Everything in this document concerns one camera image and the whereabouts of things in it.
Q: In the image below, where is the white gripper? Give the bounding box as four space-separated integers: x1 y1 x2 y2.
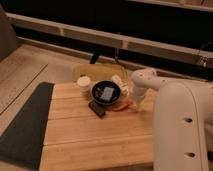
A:
132 94 146 111

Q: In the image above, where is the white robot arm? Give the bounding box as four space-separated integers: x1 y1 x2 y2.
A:
131 68 213 171

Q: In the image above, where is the light blue sponge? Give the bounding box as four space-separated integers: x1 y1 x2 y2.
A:
101 87 114 101

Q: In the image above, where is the black bowl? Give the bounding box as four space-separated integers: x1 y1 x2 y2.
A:
91 81 121 105

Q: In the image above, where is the black rectangular block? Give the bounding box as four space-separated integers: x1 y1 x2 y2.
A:
88 101 106 118

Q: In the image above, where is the white paper cup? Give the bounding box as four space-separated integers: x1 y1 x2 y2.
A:
77 76 91 98

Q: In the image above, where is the dark gray floor mat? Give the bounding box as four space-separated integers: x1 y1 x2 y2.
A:
0 82 54 170

